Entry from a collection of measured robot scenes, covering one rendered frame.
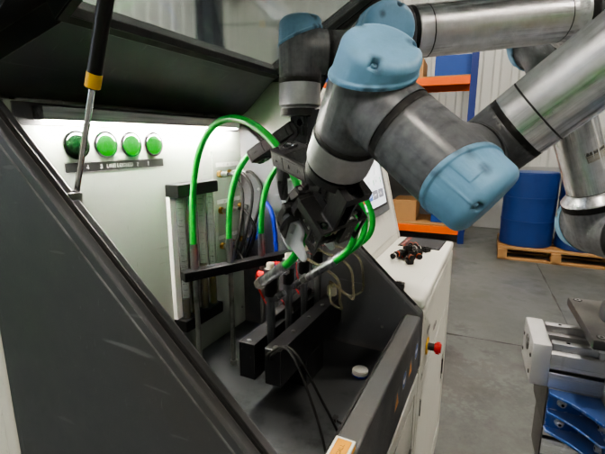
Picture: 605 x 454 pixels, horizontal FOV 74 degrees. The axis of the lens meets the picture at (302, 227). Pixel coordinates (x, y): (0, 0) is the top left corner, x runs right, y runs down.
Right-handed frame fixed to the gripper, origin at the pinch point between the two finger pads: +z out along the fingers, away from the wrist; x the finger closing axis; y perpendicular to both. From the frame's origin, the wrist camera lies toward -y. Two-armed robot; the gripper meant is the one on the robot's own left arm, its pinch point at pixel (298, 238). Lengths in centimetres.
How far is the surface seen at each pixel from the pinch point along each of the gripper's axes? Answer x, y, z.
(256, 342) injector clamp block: -6.7, 5.1, 29.4
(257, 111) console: 22, -55, 27
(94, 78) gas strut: -21.0, -21.8, -17.8
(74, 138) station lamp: -25.6, -35.1, 3.5
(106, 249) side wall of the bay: -26.3, -7.0, -3.1
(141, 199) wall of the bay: -17.4, -31.4, 20.7
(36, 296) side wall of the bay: -37.7, -10.3, 8.8
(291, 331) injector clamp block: 1.6, 5.8, 31.3
